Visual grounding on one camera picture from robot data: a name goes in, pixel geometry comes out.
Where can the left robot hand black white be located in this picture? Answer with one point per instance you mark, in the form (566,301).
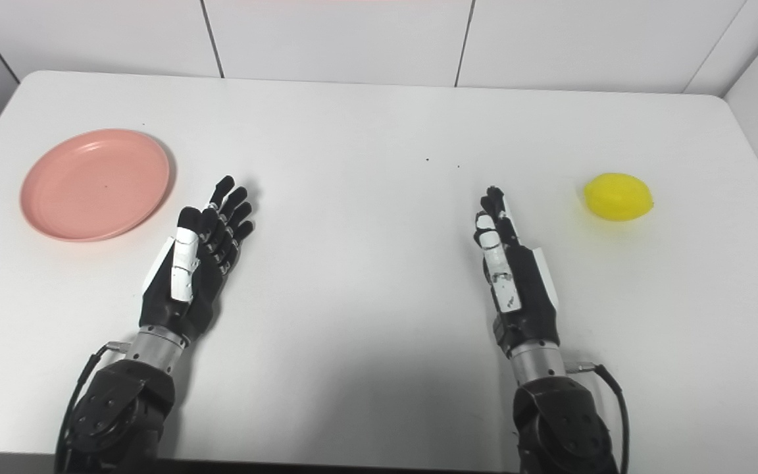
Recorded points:
(204,276)

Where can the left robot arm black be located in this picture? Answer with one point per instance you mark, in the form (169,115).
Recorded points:
(126,401)

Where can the yellow lemon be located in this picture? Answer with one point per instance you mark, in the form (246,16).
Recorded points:
(618,196)

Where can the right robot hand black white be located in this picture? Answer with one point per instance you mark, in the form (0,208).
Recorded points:
(524,283)

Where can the pink plate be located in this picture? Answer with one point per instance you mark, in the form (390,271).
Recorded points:
(95,185)

